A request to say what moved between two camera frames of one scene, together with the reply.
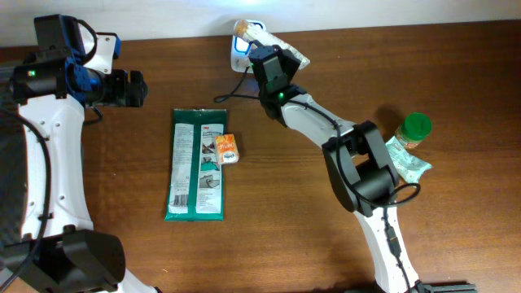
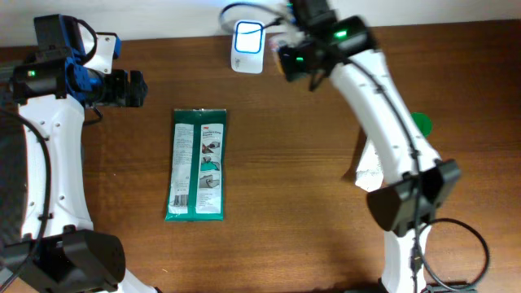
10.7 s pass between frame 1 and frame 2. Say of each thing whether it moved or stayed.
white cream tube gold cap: moved
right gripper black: moved
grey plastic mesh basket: stayed
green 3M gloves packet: stayed
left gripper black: stayed
